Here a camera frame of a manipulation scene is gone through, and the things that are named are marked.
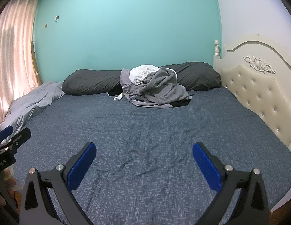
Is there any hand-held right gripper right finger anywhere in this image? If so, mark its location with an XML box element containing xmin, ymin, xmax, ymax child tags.
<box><xmin>192</xmin><ymin>142</ymin><xmax>270</xmax><ymax>225</ymax></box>

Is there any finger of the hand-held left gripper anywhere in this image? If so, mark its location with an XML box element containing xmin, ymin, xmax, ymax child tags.
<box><xmin>0</xmin><ymin>128</ymin><xmax>32</xmax><ymax>155</ymax></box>
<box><xmin>0</xmin><ymin>125</ymin><xmax>14</xmax><ymax>143</ymax></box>

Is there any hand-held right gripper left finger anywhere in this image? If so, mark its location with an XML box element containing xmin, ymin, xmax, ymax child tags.
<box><xmin>19</xmin><ymin>142</ymin><xmax>97</xmax><ymax>225</ymax></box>

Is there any grey knit sweater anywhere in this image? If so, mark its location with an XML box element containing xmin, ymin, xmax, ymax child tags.
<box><xmin>138</xmin><ymin>67</ymin><xmax>189</xmax><ymax>106</ymax></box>

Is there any person's left hand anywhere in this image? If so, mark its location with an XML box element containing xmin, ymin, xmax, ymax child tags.
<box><xmin>0</xmin><ymin>175</ymin><xmax>17</xmax><ymax>207</ymax></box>

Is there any light grey duvet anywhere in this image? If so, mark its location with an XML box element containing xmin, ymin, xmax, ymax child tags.
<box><xmin>0</xmin><ymin>81</ymin><xmax>66</xmax><ymax>144</ymax></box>

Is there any black garment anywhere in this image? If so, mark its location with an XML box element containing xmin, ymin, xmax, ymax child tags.
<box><xmin>170</xmin><ymin>98</ymin><xmax>191</xmax><ymax>107</ymax></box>

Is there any pink curtain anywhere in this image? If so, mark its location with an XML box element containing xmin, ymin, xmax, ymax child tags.
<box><xmin>0</xmin><ymin>0</ymin><xmax>41</xmax><ymax>127</ymax></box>

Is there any dark grey pillow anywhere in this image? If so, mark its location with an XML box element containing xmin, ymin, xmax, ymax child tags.
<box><xmin>160</xmin><ymin>61</ymin><xmax>221</xmax><ymax>91</ymax></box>
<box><xmin>62</xmin><ymin>69</ymin><xmax>124</xmax><ymax>96</ymax></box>

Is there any dark grey garment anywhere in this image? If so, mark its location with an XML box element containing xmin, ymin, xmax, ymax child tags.
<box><xmin>129</xmin><ymin>93</ymin><xmax>148</xmax><ymax>103</ymax></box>

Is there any cream tufted headboard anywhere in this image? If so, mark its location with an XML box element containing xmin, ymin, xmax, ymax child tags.
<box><xmin>213</xmin><ymin>34</ymin><xmax>291</xmax><ymax>156</ymax></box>

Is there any light grey garment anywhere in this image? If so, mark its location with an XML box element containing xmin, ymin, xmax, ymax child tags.
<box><xmin>119</xmin><ymin>68</ymin><xmax>191</xmax><ymax>109</ymax></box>

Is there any white garment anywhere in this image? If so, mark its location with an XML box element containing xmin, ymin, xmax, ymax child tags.
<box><xmin>129</xmin><ymin>64</ymin><xmax>160</xmax><ymax>86</ymax></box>

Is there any wooden window frame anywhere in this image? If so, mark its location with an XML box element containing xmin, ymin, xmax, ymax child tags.
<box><xmin>30</xmin><ymin>41</ymin><xmax>43</xmax><ymax>86</ymax></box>

